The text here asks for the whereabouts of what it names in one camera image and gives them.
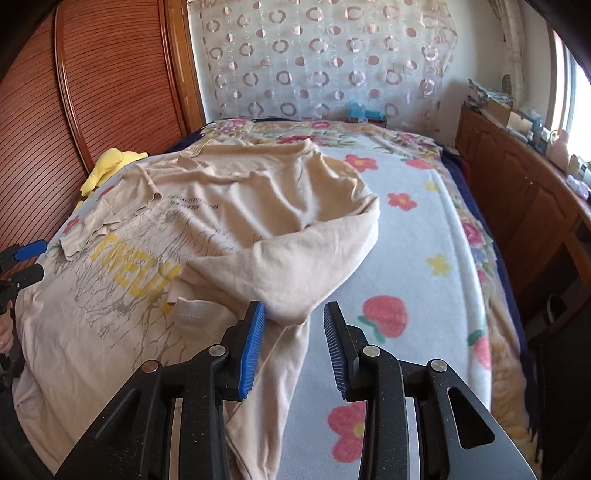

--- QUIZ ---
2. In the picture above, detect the sheer circle pattern curtain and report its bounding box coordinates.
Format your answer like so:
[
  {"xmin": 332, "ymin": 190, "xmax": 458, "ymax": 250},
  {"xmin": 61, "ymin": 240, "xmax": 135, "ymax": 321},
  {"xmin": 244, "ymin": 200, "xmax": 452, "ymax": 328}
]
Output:
[{"xmin": 198, "ymin": 0, "xmax": 459, "ymax": 132}]

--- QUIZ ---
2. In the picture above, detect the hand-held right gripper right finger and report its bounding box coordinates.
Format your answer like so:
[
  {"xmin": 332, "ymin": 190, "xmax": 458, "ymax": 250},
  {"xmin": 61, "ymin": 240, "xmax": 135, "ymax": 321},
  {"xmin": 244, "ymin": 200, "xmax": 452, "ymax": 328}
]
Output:
[{"xmin": 323, "ymin": 301, "xmax": 532, "ymax": 480}]

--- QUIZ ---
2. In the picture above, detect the lilac patterned pouch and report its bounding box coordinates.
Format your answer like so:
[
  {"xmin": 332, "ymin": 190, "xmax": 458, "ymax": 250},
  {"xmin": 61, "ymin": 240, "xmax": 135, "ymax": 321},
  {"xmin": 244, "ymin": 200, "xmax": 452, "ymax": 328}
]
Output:
[{"xmin": 566, "ymin": 174, "xmax": 591, "ymax": 200}]

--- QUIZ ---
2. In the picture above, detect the wooden cabinet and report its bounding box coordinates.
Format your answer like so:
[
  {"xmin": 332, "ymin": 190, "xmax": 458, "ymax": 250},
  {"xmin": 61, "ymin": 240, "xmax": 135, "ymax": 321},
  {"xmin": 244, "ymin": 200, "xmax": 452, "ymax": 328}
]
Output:
[{"xmin": 455, "ymin": 104, "xmax": 591, "ymax": 342}]

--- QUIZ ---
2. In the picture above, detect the teal plastic package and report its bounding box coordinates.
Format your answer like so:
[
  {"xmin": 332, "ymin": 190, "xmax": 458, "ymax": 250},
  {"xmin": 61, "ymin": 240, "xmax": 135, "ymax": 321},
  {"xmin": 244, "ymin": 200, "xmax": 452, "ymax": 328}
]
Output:
[{"xmin": 346, "ymin": 99, "xmax": 389, "ymax": 127}]

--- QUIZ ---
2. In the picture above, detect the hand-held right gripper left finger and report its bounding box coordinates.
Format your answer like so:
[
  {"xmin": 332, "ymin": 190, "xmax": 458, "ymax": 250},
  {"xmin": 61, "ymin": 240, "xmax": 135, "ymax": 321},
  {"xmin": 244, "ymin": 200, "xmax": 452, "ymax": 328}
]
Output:
[{"xmin": 54, "ymin": 300, "xmax": 267, "ymax": 480}]

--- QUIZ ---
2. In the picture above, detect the yellow plush toy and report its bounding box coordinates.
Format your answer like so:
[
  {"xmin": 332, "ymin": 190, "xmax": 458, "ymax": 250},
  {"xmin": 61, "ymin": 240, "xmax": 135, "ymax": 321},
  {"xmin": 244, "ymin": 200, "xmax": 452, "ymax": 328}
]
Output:
[{"xmin": 74, "ymin": 148, "xmax": 149, "ymax": 213}]

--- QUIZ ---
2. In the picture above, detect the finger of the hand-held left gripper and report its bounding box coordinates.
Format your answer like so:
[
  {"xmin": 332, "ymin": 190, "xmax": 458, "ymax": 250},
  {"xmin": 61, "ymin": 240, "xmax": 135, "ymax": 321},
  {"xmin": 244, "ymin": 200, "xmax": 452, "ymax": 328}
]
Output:
[
  {"xmin": 0, "ymin": 264, "xmax": 46, "ymax": 315},
  {"xmin": 0, "ymin": 240, "xmax": 48, "ymax": 277}
]

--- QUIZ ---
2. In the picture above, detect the ribbed wooden headboard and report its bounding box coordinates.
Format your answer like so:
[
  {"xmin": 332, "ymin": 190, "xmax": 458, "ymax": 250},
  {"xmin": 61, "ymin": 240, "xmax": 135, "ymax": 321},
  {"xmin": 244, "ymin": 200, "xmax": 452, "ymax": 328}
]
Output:
[{"xmin": 0, "ymin": 0, "xmax": 207, "ymax": 252}]

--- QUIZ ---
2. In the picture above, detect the lace window curtain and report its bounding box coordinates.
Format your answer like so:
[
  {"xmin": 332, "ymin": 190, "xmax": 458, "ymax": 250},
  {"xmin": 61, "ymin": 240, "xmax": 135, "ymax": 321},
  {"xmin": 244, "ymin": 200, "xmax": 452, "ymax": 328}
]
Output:
[{"xmin": 489, "ymin": 0, "xmax": 532, "ymax": 112}]

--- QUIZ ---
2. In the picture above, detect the cardboard box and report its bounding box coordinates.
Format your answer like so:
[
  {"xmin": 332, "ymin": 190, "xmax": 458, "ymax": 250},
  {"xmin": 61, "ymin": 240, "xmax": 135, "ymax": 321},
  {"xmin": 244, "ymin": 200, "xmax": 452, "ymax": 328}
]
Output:
[{"xmin": 485, "ymin": 99, "xmax": 532, "ymax": 137}]

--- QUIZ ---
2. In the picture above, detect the white plastic jug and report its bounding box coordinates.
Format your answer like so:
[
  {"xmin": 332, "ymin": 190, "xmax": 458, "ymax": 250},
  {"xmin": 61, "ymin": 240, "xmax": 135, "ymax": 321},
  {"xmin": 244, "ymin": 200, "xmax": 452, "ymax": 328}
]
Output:
[{"xmin": 547, "ymin": 129, "xmax": 573, "ymax": 169}]

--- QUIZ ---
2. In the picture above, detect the stack of papers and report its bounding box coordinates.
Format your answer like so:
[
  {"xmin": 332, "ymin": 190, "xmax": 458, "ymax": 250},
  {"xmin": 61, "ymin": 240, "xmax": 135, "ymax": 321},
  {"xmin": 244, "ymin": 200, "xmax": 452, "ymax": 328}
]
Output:
[{"xmin": 466, "ymin": 78, "xmax": 515, "ymax": 110}]

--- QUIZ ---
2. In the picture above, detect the window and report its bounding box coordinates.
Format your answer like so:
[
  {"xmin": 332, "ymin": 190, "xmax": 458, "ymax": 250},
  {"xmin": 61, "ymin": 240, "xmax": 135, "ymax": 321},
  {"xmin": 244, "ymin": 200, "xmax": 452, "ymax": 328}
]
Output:
[{"xmin": 547, "ymin": 23, "xmax": 591, "ymax": 162}]

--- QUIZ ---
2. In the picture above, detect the beige printed t-shirt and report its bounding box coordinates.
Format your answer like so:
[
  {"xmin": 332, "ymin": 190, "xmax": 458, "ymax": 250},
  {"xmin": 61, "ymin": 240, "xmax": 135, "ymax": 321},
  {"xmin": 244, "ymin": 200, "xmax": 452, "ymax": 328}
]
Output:
[{"xmin": 13, "ymin": 138, "xmax": 382, "ymax": 480}]

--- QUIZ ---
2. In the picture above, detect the white strawberry print bedsheet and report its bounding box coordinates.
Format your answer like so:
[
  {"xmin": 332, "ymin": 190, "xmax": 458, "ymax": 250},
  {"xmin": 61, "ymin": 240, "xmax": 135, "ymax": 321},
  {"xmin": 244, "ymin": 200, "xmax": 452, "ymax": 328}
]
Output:
[{"xmin": 46, "ymin": 147, "xmax": 527, "ymax": 480}]

